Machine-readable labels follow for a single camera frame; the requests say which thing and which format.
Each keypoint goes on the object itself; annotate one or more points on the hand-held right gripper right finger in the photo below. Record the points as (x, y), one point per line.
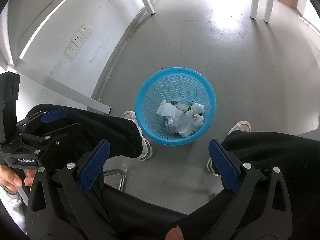
(223, 166)

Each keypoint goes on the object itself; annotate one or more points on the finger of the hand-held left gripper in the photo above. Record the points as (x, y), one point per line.
(66, 131)
(53, 115)

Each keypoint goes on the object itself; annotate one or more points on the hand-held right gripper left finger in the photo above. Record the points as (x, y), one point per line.
(93, 166)

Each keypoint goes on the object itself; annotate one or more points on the clear printed plastic wrapper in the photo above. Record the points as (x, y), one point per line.
(172, 125)

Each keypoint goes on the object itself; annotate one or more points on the small yellowish wrapper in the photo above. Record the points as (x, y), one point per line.
(184, 104)

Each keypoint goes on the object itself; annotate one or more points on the white tissue strip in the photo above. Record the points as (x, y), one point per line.
(166, 108)

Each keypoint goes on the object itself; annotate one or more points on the blue plastic wastebasket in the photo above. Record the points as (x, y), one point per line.
(150, 92)

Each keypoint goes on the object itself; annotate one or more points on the person's left forearm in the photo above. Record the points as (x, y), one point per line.
(15, 212)

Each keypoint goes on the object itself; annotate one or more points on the person's left hand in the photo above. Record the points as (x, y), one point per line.
(10, 177)

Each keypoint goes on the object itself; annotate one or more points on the person's right hand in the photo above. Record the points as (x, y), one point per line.
(175, 233)

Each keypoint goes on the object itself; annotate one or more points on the person's left leg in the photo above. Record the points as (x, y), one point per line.
(112, 135)

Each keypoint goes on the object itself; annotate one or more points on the person's leg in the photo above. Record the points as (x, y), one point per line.
(275, 155)
(112, 135)

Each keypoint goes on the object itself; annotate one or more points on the person's right white sneaker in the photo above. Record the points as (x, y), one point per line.
(241, 126)

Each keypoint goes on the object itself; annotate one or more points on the person's white sneaker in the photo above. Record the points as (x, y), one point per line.
(241, 126)
(146, 151)

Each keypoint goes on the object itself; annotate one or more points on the person's right leg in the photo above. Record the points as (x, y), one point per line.
(275, 155)

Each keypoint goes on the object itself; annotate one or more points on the person's left white sneaker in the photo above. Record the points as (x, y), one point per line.
(146, 151)

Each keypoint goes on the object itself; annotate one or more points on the metal watch band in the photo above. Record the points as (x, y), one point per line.
(7, 190)

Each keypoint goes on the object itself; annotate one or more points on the grey table frame beam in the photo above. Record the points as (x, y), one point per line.
(62, 90)

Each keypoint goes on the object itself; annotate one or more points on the chrome tube frame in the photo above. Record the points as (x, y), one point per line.
(121, 177)

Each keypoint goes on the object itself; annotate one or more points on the white wall socket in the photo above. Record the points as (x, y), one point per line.
(79, 39)
(72, 51)
(86, 29)

